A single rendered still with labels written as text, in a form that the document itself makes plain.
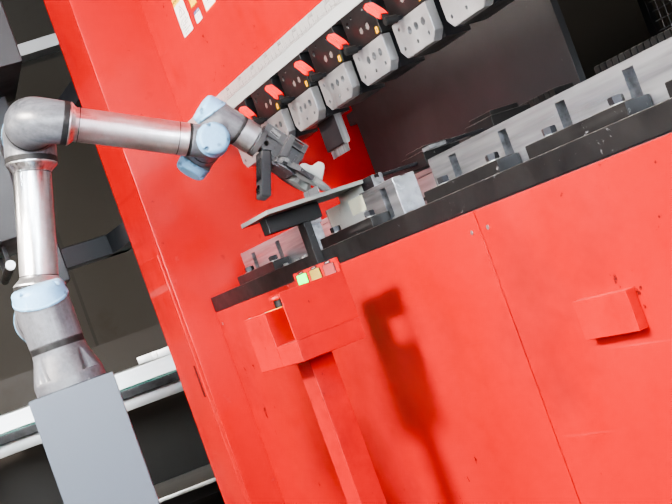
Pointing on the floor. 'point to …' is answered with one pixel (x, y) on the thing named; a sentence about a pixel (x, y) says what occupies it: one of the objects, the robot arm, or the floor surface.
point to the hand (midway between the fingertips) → (319, 192)
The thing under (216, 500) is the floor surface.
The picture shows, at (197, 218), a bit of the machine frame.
